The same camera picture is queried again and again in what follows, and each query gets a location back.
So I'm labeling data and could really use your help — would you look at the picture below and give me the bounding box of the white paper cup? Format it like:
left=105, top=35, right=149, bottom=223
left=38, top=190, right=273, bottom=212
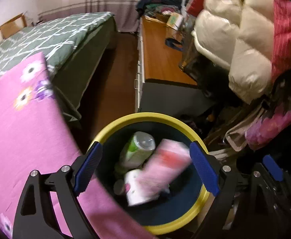
left=124, top=169, right=159, bottom=207

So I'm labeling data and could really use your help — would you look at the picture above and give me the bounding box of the cream puffer jacket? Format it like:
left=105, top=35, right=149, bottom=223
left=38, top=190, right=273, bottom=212
left=192, top=0, right=274, bottom=104

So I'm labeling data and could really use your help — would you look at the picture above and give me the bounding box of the pink strawberry milk carton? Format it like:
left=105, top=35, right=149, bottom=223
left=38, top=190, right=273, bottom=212
left=137, top=139, right=191, bottom=196

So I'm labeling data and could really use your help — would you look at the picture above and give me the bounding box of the green white lotion bottle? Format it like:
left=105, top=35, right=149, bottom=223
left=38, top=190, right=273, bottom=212
left=115, top=131, right=156, bottom=174

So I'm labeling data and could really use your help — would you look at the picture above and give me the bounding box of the clothes pile on cabinet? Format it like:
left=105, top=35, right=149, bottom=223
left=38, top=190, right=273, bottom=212
left=136, top=0, right=182, bottom=19

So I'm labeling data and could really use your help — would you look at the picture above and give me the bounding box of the yellow rimmed trash bin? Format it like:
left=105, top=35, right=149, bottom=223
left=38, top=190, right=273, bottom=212
left=79, top=112, right=209, bottom=238

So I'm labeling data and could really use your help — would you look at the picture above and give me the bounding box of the wooden tv cabinet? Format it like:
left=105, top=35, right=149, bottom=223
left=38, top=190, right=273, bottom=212
left=134, top=17, right=212, bottom=117

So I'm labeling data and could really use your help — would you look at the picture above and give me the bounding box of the wooden headboard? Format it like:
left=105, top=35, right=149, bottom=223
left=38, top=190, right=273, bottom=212
left=0, top=14, right=27, bottom=43

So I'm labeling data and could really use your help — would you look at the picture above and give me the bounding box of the bed with green quilt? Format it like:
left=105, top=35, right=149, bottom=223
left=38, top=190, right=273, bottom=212
left=0, top=11, right=116, bottom=121

